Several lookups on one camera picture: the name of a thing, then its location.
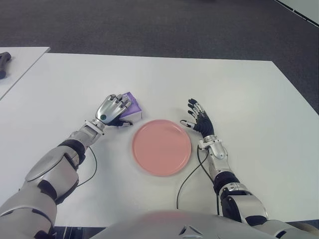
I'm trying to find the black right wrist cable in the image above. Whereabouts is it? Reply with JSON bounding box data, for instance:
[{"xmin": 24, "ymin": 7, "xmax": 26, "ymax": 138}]
[{"xmin": 176, "ymin": 145, "xmax": 209, "ymax": 211}]

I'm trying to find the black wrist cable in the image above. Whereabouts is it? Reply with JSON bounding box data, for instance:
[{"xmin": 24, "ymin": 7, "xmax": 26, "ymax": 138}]
[
  {"xmin": 176, "ymin": 145, "xmax": 209, "ymax": 211},
  {"xmin": 76, "ymin": 146, "xmax": 98, "ymax": 187}
]

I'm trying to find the black handheld device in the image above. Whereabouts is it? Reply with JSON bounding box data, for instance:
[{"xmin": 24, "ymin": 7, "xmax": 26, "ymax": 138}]
[{"xmin": 0, "ymin": 51, "xmax": 12, "ymax": 80}]

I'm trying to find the pink round plate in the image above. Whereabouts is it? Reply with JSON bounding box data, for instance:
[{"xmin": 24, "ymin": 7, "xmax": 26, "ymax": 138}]
[{"xmin": 131, "ymin": 119, "xmax": 192, "ymax": 177}]

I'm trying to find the purple tissue paper pack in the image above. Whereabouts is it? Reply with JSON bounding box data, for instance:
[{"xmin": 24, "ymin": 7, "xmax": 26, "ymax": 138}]
[{"xmin": 117, "ymin": 91, "xmax": 144, "ymax": 122}]

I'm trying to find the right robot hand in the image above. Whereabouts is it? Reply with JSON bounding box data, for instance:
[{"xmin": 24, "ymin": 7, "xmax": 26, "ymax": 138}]
[{"xmin": 179, "ymin": 98, "xmax": 215, "ymax": 137}]

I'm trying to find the silver robot torso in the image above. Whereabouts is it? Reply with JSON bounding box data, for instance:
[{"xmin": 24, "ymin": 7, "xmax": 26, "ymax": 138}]
[{"xmin": 96, "ymin": 210, "xmax": 319, "ymax": 239}]

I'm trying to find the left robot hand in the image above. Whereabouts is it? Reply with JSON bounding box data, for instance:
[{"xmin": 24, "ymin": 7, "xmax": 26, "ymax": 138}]
[{"xmin": 96, "ymin": 94, "xmax": 133, "ymax": 127}]

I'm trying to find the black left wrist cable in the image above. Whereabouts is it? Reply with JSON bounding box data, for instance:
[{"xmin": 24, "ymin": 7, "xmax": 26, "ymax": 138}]
[{"xmin": 76, "ymin": 146, "xmax": 98, "ymax": 187}]

